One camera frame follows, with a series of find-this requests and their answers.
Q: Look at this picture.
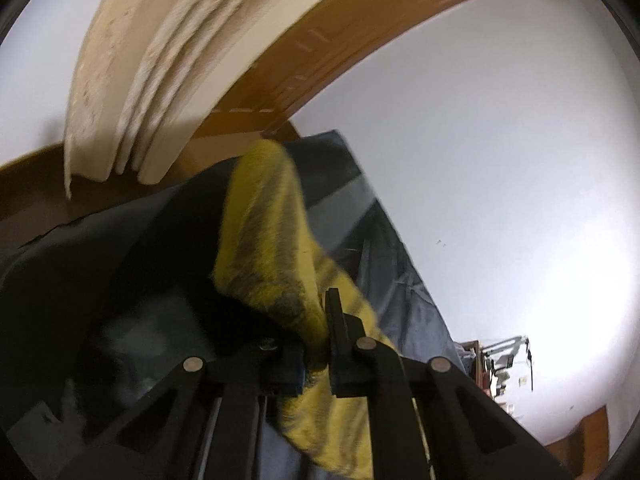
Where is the cluttered wooden desk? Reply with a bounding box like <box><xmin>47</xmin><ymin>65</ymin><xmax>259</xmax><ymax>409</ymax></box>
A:
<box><xmin>457</xmin><ymin>339</ymin><xmax>609</xmax><ymax>463</ymax></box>

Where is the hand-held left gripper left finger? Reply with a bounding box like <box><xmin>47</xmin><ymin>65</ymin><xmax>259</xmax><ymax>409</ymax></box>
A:
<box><xmin>55</xmin><ymin>340</ymin><xmax>306</xmax><ymax>480</ymax></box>

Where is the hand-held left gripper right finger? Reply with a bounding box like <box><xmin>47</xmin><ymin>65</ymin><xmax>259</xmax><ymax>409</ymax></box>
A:
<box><xmin>324</xmin><ymin>287</ymin><xmax>576</xmax><ymax>480</ymax></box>

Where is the cream ribbed curtain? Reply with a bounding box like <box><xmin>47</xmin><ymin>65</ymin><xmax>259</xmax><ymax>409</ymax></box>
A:
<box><xmin>62</xmin><ymin>0</ymin><xmax>382</xmax><ymax>197</ymax></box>

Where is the brown wooden door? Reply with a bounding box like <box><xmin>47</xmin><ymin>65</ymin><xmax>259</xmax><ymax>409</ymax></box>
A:
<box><xmin>0</xmin><ymin>0</ymin><xmax>521</xmax><ymax>251</ymax></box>

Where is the yellow striped knit sweater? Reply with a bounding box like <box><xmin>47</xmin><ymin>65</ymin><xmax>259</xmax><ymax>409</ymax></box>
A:
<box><xmin>210</xmin><ymin>139</ymin><xmax>431</xmax><ymax>480</ymax></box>

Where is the dark grey sheet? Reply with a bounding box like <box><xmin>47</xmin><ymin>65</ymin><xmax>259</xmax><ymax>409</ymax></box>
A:
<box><xmin>0</xmin><ymin>130</ymin><xmax>467</xmax><ymax>480</ymax></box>

